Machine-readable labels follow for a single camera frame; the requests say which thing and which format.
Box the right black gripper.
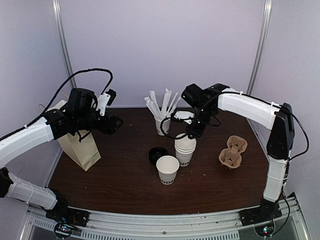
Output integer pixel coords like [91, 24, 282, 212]
[186, 105, 216, 139]

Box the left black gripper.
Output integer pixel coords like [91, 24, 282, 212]
[74, 106, 124, 135]

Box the stack of white paper cups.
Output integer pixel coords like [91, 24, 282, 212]
[174, 136, 197, 167]

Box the single white paper cup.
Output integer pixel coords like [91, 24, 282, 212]
[156, 155, 180, 185]

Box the stack of black cup lids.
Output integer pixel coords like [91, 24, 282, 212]
[148, 146, 169, 165]

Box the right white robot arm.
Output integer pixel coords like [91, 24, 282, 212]
[173, 83, 295, 221]

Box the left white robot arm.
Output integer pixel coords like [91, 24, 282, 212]
[0, 88, 124, 222]

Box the white cup holding straws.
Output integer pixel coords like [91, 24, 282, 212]
[154, 117, 171, 136]

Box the brown paper bag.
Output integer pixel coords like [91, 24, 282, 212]
[37, 91, 102, 172]

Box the brown pulp cup carrier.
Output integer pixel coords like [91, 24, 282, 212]
[218, 135, 248, 170]

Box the bundle of wrapped white straws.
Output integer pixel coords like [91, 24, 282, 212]
[144, 88, 181, 121]

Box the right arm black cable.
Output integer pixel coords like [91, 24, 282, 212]
[159, 114, 223, 140]

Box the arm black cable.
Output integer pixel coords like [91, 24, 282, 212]
[24, 67, 114, 126]
[159, 114, 223, 140]

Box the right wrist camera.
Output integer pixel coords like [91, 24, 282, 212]
[170, 110, 195, 125]

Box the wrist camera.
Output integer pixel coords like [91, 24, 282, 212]
[97, 89, 117, 117]
[170, 110, 195, 125]

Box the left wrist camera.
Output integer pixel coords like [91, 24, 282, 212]
[97, 89, 117, 117]

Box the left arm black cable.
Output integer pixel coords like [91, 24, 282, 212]
[24, 67, 114, 126]

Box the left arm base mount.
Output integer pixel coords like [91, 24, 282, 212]
[44, 207, 90, 239]

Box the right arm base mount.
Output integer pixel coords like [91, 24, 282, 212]
[239, 206, 283, 238]

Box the aluminium front rail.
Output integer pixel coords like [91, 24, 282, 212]
[17, 200, 311, 240]

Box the left aluminium frame post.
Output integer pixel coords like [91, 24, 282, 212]
[52, 0, 73, 76]

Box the aluminium frame post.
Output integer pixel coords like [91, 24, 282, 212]
[246, 0, 273, 95]
[52, 0, 73, 76]

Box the right aluminium frame post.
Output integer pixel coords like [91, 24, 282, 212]
[246, 0, 273, 95]

